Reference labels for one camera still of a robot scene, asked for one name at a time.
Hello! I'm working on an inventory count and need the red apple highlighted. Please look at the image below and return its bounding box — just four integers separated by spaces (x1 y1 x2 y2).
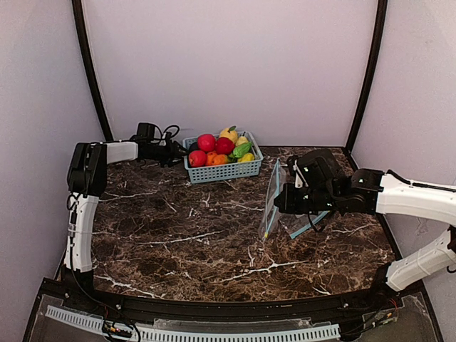
188 150 207 167
215 137 235 155
197 134 217 153

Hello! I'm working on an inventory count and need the clear zip top bag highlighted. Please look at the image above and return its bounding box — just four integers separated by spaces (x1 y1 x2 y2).
259 158 287 242

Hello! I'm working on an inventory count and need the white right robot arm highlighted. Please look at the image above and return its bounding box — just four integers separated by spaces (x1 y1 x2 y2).
274 149 455 293

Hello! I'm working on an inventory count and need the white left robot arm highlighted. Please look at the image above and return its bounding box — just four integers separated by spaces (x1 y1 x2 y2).
61 123 189 289

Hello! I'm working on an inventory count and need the orange fruit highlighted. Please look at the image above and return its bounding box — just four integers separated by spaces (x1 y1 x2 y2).
205 151 229 167

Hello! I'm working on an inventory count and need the blue plastic basket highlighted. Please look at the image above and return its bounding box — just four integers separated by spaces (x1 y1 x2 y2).
184 131 264 184

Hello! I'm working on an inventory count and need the yellow pear with leaf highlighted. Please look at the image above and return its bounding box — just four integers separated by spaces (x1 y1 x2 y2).
219 125 238 144

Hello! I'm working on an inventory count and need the yellow lemon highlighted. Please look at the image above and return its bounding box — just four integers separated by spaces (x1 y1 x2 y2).
237 152 255 162

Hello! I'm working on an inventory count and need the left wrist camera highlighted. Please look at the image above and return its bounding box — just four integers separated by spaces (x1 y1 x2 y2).
159 124 180 145

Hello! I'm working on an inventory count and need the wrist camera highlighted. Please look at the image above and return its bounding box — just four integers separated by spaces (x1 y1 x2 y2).
159 124 180 145
286 155 307 189

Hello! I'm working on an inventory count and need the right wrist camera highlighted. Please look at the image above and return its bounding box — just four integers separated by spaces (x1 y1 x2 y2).
286 155 307 189

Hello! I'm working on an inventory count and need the black front rail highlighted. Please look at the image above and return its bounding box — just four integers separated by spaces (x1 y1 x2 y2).
52 284 392 323

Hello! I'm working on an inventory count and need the white slotted cable duct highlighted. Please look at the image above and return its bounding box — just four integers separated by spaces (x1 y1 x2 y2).
45 305 341 342

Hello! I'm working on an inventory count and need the left black frame post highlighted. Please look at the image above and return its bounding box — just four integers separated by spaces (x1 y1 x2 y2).
71 0 114 141

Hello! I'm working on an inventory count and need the black frame post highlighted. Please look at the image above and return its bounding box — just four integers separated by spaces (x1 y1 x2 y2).
345 0 388 154
71 0 114 141

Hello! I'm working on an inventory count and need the right black frame post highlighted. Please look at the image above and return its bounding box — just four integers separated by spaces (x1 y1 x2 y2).
345 0 388 154

